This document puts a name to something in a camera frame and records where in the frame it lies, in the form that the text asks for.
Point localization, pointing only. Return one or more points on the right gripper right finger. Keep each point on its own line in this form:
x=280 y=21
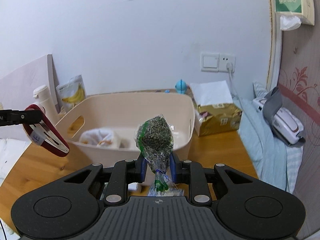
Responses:
x=192 y=174

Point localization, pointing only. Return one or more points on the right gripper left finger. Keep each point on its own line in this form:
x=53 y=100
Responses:
x=120 y=176

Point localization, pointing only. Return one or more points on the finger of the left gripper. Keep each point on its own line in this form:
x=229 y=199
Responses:
x=10 y=117

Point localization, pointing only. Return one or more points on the red metal hair clip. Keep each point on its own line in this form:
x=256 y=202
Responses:
x=43 y=133

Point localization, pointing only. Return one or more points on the bag of dried seeds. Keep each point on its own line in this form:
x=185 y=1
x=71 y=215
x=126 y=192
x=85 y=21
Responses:
x=155 y=141

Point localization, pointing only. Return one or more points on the pink leaning board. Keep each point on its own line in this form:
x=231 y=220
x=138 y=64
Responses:
x=17 y=88

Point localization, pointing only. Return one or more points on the cream thermos bottle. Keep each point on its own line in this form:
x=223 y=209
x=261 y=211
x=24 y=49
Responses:
x=44 y=99

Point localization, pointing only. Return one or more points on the white cloth bundle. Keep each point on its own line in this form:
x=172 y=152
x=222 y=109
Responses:
x=100 y=137

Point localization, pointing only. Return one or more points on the beige plastic storage basket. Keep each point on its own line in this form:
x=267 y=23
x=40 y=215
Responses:
x=123 y=113

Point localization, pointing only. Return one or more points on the banana chips pouch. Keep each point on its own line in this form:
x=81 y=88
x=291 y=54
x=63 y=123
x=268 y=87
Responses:
x=72 y=93

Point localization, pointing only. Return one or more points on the white paper sheet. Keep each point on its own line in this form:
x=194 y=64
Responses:
x=211 y=93

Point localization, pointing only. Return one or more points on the blue cartoon figurine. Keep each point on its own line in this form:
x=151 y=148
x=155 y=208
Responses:
x=181 y=87

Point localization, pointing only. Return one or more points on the light blue bedding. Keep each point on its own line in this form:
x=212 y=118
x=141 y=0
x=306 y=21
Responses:
x=274 y=162

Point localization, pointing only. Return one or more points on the white blood pressure monitor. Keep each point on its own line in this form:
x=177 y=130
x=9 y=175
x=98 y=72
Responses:
x=284 y=126

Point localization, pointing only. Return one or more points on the grey pressure cuff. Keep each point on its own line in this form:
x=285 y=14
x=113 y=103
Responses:
x=272 y=104

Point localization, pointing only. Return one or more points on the green tissue box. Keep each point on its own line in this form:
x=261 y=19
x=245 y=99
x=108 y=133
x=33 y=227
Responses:
x=294 y=13

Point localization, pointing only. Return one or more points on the white wall switch socket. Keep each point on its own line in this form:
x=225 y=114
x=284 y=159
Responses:
x=217 y=62

